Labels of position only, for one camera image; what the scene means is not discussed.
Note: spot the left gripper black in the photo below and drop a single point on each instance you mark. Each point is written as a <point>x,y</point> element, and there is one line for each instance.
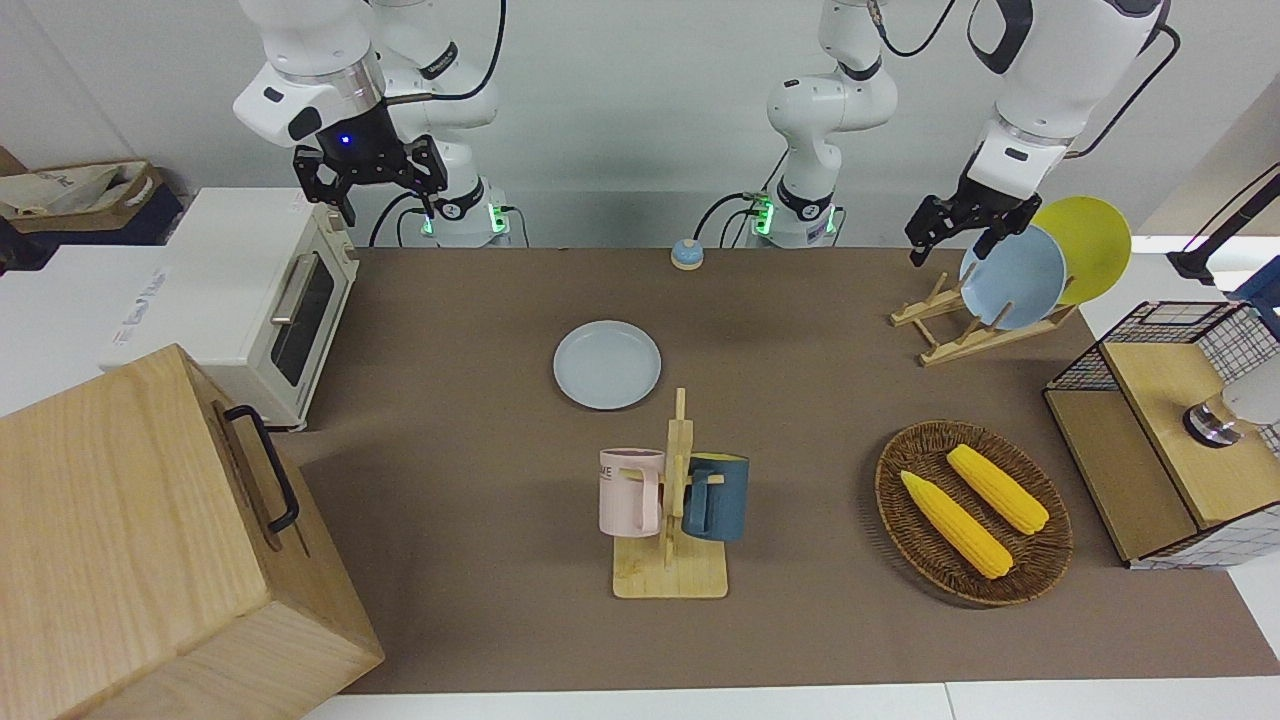
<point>985,208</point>

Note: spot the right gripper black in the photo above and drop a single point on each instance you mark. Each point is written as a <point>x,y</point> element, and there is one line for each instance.
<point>375,170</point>

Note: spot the gray plate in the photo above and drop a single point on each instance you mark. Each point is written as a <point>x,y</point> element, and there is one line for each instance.
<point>607,365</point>

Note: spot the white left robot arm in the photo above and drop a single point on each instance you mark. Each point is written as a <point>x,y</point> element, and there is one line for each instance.
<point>830,110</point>

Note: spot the light blue plate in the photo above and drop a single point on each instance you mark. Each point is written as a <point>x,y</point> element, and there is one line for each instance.
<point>1015,280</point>

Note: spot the wooden plate rack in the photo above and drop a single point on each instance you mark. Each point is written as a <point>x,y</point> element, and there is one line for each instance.
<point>965,345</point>

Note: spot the yellow plate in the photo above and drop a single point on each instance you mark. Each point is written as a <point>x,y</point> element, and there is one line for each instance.
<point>1095,240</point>

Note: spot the white toaster oven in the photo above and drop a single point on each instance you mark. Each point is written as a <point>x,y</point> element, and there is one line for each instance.
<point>230,280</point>

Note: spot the dark blue crate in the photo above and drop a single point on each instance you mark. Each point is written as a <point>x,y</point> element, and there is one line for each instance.
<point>150,225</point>

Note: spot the yellow corn cob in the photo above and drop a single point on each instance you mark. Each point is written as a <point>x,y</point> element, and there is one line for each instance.
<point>998,488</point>
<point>955,525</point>

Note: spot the blue service bell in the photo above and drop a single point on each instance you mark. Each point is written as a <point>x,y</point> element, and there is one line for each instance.
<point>687,256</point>

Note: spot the brown wicker basket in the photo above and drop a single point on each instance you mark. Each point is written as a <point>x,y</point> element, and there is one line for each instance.
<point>900,520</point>

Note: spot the brown cardboard box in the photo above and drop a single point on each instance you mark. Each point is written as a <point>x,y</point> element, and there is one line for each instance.
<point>70,195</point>

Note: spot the blue clamp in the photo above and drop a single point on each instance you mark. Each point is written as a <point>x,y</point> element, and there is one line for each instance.
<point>1262,295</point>

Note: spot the dark teal mug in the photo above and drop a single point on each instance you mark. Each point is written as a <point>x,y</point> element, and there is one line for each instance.
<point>722,500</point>

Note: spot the pink mug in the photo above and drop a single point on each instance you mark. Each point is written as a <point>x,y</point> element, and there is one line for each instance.
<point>625,495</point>

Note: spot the wooden mug tree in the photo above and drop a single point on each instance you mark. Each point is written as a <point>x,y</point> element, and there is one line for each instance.
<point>670,575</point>

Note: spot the wooden cabinet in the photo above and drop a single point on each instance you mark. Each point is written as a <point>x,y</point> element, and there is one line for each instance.
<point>130,550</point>

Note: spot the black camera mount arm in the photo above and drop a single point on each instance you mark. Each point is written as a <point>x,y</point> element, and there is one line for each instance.
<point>1205,255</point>

